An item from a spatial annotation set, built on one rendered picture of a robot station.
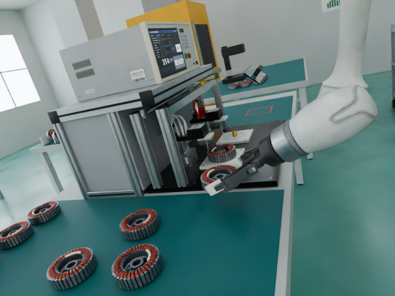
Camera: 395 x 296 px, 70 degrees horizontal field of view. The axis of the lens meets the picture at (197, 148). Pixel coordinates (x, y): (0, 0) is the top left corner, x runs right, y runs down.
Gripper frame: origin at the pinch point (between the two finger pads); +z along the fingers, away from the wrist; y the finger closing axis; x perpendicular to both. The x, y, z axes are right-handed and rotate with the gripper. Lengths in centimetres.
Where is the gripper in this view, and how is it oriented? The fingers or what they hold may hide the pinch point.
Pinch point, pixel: (221, 177)
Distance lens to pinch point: 81.4
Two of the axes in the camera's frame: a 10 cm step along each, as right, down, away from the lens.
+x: -6.1, -7.9, -0.7
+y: 4.7, -4.3, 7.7
